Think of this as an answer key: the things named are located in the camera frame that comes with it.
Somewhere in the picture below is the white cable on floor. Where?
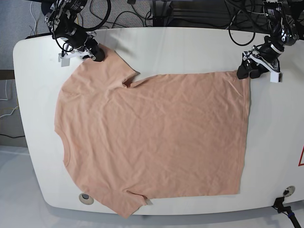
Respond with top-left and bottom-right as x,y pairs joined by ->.
28,0 -> 38,36

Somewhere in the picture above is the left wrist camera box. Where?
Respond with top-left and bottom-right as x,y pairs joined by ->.
270,72 -> 282,83

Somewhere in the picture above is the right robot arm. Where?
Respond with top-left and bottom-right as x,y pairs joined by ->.
42,0 -> 111,67

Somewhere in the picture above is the right table cable grommet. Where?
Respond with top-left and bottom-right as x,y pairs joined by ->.
283,186 -> 295,197

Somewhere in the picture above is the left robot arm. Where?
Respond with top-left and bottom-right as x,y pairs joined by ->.
237,0 -> 299,83

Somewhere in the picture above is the left table cable grommet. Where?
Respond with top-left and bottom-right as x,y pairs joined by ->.
78,193 -> 94,205

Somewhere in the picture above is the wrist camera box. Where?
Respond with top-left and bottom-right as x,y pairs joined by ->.
270,72 -> 282,83
58,58 -> 70,67

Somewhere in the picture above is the black aluminium frame post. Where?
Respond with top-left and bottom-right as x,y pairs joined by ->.
149,0 -> 173,27

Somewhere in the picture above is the peach pink T-shirt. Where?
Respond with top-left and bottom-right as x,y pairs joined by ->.
54,47 -> 250,218

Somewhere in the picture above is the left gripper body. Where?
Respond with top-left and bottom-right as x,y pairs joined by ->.
241,41 -> 284,71

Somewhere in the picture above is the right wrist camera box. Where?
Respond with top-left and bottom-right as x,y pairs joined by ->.
58,58 -> 70,67

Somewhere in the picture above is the black clamp with cable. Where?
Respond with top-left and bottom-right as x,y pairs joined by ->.
272,197 -> 301,228

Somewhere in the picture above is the table cable grommet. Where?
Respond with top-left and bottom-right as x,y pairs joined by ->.
283,186 -> 295,197
78,193 -> 94,205

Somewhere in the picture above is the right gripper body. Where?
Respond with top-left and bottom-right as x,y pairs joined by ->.
58,30 -> 97,58

